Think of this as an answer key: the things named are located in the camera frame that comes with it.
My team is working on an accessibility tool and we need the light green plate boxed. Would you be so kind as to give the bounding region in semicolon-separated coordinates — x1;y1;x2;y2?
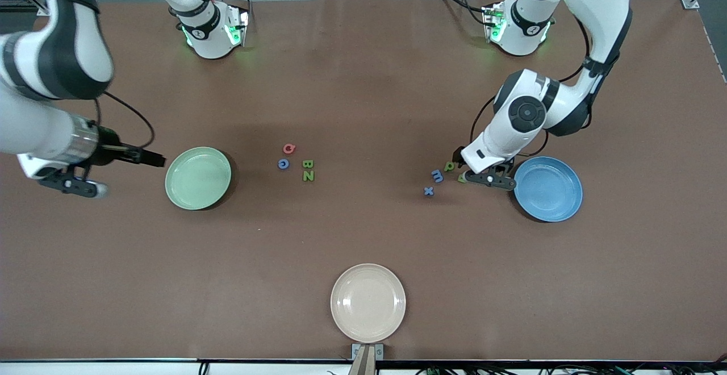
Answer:
165;147;232;211

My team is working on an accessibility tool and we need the blue plate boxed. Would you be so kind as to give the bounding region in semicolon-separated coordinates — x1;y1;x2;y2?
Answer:
513;156;583;223

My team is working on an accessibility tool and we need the brown table mat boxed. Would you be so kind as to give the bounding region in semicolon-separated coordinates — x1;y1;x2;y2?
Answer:
0;0;727;363

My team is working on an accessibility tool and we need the beige plate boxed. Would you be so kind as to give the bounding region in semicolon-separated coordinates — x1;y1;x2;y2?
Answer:
330;263;407;343

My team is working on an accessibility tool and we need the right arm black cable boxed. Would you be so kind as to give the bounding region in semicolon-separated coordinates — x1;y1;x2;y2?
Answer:
94;91;156;149

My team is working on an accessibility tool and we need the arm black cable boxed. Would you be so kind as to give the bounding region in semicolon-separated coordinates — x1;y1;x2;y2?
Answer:
94;91;156;149
470;17;594;157

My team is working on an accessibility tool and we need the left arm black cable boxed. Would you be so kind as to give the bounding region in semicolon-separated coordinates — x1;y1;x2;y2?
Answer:
470;17;594;157

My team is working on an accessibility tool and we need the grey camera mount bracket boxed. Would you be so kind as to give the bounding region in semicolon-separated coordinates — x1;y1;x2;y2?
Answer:
351;343;385;375

